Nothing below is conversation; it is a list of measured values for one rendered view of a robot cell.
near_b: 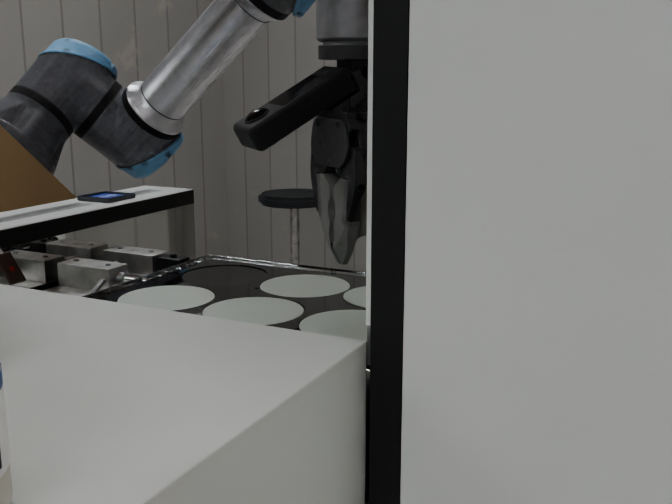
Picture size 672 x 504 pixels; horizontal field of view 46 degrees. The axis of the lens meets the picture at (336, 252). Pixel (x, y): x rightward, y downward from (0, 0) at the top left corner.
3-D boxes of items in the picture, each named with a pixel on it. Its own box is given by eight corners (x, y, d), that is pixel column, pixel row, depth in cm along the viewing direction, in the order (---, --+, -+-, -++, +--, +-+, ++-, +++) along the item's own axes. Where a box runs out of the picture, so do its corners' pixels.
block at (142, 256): (170, 271, 103) (168, 249, 102) (153, 277, 100) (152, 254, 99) (121, 265, 106) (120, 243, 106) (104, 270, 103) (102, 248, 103)
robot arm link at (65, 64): (5, 97, 135) (52, 42, 140) (72, 147, 140) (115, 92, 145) (17, 75, 125) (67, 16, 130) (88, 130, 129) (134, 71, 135)
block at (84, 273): (128, 286, 96) (127, 261, 95) (109, 292, 93) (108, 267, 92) (78, 278, 99) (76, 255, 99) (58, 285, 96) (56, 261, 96)
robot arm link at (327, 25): (340, -7, 70) (299, 0, 77) (340, 46, 71) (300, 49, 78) (411, -3, 73) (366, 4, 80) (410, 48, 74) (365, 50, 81)
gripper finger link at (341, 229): (398, 264, 79) (400, 172, 77) (347, 271, 77) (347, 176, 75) (381, 258, 82) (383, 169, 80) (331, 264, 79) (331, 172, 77)
